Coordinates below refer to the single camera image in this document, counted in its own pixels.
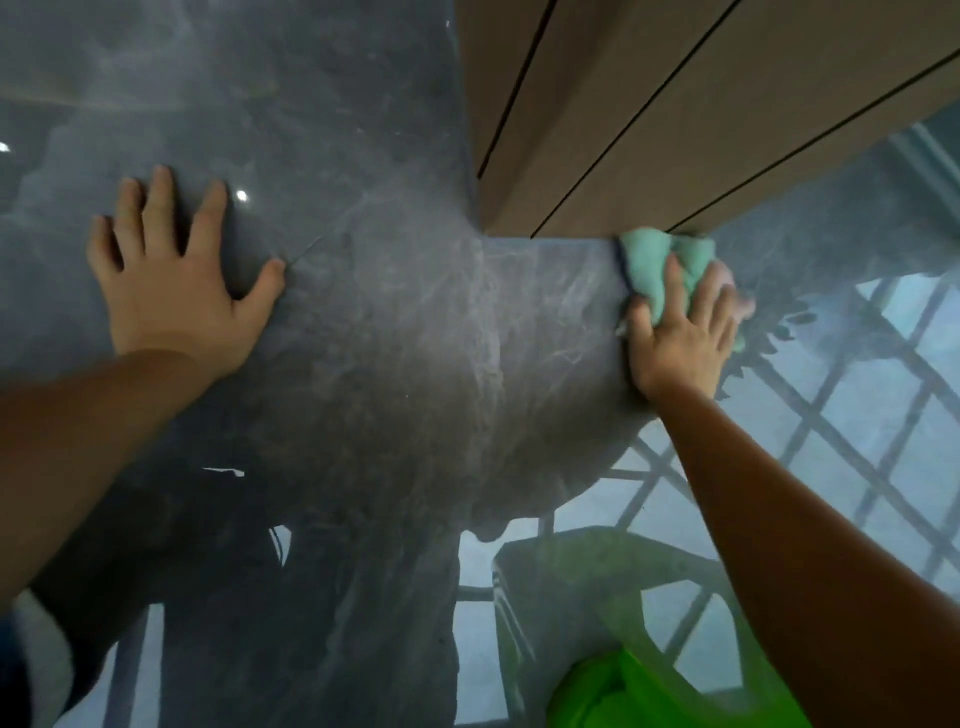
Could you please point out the person's right hand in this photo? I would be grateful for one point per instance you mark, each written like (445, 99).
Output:
(679, 352)

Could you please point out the person's left hand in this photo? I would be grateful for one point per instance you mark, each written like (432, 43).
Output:
(172, 300)

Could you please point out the person's right thumb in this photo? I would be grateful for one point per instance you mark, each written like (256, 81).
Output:
(640, 324)

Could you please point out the person's right middle finger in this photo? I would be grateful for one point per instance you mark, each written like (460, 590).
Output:
(707, 294)

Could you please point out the person's right little finger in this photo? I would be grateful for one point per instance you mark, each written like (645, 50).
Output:
(739, 319)

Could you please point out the person's left middle finger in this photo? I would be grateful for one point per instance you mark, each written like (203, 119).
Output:
(160, 206)

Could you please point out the person's left little finger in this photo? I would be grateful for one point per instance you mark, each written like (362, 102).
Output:
(102, 244)

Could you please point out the person's left thumb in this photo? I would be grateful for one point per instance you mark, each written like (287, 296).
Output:
(262, 289)

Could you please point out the mint green cleaning cloth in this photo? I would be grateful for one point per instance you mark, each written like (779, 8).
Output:
(646, 259)

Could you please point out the person's left forearm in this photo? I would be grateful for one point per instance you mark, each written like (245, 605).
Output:
(82, 442)

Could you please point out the person's right forearm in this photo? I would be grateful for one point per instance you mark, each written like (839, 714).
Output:
(810, 555)

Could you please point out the brown wooden cabinet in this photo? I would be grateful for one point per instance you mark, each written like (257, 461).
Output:
(675, 97)

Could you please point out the bright green plastic chair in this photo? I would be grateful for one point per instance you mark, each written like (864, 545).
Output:
(637, 694)

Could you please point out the person's dark blue clothing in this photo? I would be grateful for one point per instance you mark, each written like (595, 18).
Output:
(11, 682)

